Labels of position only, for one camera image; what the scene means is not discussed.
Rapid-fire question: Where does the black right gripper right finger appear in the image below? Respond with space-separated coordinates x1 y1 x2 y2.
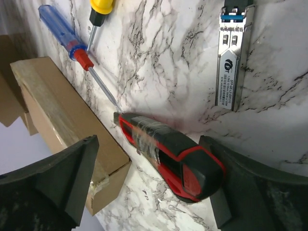
199 136 308 231

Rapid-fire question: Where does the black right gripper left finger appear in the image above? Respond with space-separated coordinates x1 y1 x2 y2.
0 135 99 231

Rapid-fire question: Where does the red black utility knife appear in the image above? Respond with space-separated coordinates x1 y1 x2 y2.
114 112 226 204

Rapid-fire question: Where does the blue red screwdriver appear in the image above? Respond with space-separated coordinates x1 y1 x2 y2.
38 5 121 112

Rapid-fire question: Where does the small silver metal piece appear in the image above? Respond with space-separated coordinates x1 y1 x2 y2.
215 0 256 111

